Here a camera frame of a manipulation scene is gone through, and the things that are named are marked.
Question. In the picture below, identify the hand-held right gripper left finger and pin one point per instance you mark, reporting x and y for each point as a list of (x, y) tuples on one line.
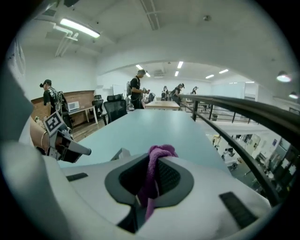
[(93, 187)]

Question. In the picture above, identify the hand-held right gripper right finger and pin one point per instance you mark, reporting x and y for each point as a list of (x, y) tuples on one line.
[(206, 199)]

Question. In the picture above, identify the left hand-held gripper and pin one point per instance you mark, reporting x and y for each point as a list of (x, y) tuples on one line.
[(54, 123)]

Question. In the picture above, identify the purple cloth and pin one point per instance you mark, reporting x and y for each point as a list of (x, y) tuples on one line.
[(152, 164)]

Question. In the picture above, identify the person's left forearm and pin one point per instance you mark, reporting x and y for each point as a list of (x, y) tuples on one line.
[(37, 133)]

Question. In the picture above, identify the white microwave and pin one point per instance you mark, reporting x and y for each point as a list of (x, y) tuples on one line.
[(73, 106)]

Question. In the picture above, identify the black mesh office chair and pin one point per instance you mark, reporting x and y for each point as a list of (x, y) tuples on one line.
[(114, 110)]

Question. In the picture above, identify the white whiteboard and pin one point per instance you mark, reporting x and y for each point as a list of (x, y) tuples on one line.
[(118, 89)]

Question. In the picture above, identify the white studded t-shirt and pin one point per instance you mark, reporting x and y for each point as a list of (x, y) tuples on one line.
[(14, 112)]

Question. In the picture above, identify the wooden table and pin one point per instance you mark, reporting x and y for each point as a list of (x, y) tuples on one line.
[(161, 104)]

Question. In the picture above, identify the black metal railing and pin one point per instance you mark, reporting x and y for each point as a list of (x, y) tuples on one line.
[(257, 110)]

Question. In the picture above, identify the long ceiling tube light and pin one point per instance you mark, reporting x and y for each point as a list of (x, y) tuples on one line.
[(79, 27)]

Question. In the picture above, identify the row of ceiling panel lights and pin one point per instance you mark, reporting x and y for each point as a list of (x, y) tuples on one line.
[(180, 64)]

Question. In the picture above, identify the grey dome pendant lamp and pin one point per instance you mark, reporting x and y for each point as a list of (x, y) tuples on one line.
[(283, 77), (293, 95)]

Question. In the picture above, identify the round ceiling sensor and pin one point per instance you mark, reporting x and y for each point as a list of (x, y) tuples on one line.
[(207, 17)]

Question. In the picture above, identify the blue wall poster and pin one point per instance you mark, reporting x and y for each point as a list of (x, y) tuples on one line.
[(274, 143)]

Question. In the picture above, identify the black head-worn camera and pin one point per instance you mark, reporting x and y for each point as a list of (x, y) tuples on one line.
[(70, 2)]

